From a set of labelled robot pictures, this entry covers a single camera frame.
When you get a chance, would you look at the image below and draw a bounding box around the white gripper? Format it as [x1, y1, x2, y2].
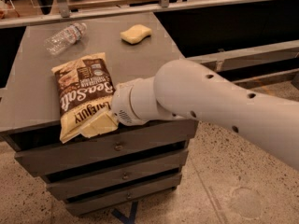
[79, 78, 146, 138]

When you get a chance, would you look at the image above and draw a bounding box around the brown chip bag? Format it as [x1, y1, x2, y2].
[51, 53, 115, 143]

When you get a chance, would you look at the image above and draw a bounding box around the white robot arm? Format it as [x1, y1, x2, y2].
[79, 60, 299, 170]

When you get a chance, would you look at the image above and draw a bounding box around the yellow sponge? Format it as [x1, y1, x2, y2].
[121, 24, 152, 45]

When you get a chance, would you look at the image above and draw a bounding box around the grey drawer cabinet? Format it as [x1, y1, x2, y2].
[0, 13, 197, 216]

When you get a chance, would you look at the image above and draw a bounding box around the middle grey drawer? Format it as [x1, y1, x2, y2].
[47, 147, 188, 200]

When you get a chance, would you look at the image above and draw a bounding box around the grey drawer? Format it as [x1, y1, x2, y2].
[47, 147, 188, 200]
[15, 120, 198, 176]
[65, 173, 181, 216]

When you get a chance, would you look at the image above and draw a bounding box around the clear plastic water bottle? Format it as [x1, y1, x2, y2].
[44, 22, 87, 55]

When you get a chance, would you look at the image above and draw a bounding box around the top grey drawer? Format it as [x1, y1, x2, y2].
[15, 120, 198, 176]

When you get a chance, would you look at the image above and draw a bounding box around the bottom grey drawer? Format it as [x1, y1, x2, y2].
[65, 173, 181, 216]

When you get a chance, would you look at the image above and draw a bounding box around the grey metal railing frame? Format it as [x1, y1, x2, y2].
[0, 0, 299, 89]

